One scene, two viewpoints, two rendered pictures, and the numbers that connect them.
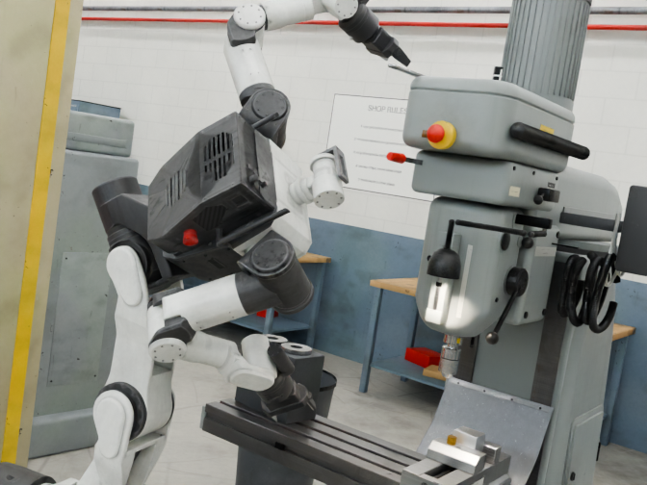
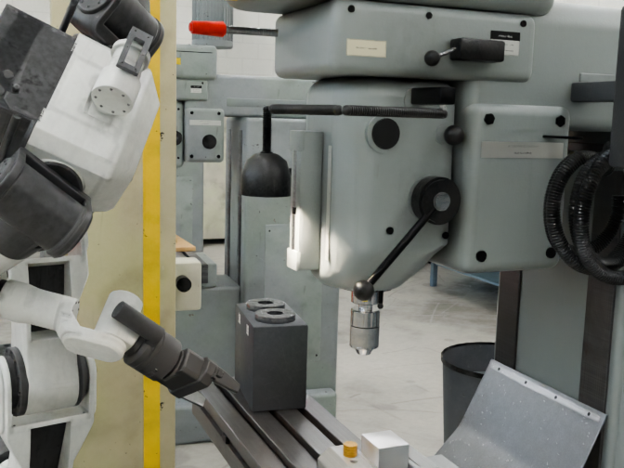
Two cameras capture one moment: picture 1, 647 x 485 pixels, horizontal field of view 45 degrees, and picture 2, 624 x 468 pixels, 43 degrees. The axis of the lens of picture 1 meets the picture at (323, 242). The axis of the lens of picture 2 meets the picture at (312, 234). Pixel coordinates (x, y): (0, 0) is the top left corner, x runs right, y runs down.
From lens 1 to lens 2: 1.22 m
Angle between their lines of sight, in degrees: 32
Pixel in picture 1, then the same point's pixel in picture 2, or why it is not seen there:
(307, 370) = (279, 344)
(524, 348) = (569, 317)
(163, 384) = (58, 351)
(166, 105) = not seen: hidden behind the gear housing
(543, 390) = (592, 384)
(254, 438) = (214, 426)
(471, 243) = (331, 143)
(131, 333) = not seen: hidden behind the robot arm
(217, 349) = (40, 307)
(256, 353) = (105, 314)
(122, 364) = (15, 326)
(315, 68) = not seen: outside the picture
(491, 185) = (322, 43)
